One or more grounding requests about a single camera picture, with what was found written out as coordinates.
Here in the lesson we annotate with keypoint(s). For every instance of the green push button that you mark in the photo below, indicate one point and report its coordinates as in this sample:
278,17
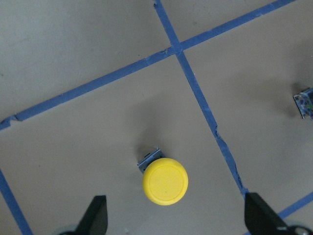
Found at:
304,103

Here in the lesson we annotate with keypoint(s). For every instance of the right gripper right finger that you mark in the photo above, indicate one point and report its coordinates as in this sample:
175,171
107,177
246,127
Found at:
261,219

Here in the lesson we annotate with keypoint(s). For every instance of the yellow push button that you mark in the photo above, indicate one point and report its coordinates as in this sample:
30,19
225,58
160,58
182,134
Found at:
165,180

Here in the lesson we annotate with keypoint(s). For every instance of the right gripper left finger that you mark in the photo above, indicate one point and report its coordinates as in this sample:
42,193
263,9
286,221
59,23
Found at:
95,219

